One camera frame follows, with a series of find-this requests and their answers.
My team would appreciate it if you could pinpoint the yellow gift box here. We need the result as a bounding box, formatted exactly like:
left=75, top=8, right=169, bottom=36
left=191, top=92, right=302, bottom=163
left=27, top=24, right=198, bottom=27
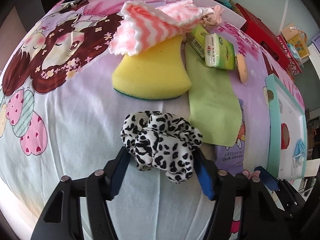
left=281, top=24, right=310, bottom=58

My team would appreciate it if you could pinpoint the cartoon printed bed sheet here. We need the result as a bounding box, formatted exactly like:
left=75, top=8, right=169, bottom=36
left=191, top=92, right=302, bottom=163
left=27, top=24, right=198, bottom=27
left=0, top=0, right=307, bottom=240

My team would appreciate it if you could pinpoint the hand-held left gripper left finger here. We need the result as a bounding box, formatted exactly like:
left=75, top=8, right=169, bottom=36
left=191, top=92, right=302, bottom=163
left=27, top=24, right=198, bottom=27
left=30, top=146, right=132, bottom=240

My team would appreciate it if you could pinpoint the green cloth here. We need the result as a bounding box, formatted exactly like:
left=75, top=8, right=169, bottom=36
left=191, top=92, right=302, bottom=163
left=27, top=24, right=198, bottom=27
left=184, top=42, right=242, bottom=146

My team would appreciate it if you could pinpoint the pink knitted hair tie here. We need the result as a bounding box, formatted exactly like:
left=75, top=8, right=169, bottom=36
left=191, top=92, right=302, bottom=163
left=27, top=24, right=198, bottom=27
left=199, top=4, right=225, bottom=29

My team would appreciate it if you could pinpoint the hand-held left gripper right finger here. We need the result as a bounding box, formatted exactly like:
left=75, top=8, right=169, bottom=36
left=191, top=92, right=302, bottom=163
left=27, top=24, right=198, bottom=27
left=192, top=150, right=287, bottom=240

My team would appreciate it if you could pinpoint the purple wipes pack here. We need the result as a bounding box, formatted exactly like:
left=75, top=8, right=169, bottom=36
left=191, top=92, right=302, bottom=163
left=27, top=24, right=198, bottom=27
left=214, top=97, right=248, bottom=178

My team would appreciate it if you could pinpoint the leopard print scrunchie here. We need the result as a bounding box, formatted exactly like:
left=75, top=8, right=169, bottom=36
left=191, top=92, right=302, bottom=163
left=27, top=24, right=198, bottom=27
left=120, top=110, right=203, bottom=184

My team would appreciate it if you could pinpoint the pink striped fluffy towel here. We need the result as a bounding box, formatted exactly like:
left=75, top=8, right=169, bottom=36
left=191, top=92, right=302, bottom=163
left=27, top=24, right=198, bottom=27
left=108, top=0, right=203, bottom=57

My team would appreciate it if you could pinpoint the small pink hair tie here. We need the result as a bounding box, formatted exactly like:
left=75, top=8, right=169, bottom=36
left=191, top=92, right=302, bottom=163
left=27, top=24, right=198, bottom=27
left=241, top=170, right=260, bottom=179

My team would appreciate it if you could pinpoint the blue face mask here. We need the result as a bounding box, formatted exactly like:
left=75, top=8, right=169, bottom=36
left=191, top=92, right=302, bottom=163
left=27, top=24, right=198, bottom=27
left=287, top=44, right=303, bottom=60
left=291, top=139, right=307, bottom=168

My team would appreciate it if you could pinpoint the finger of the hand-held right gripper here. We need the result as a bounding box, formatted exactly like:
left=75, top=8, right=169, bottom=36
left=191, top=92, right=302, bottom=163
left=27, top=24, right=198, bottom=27
left=255, top=166, right=309, bottom=218

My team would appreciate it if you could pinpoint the yellow sponge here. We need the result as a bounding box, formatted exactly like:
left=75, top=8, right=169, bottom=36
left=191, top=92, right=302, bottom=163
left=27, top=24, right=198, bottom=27
left=112, top=34, right=192, bottom=101

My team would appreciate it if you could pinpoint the green tissue pack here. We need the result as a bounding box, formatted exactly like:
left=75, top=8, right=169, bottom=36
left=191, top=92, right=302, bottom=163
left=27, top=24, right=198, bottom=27
left=185, top=25, right=210, bottom=59
left=204, top=33, right=237, bottom=71

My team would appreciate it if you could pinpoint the red patterned box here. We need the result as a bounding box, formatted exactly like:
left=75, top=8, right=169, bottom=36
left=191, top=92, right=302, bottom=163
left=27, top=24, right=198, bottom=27
left=276, top=35, right=304, bottom=78

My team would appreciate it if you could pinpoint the large red box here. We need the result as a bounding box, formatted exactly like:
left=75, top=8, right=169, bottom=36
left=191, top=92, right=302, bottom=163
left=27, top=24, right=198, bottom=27
left=235, top=4, right=288, bottom=68

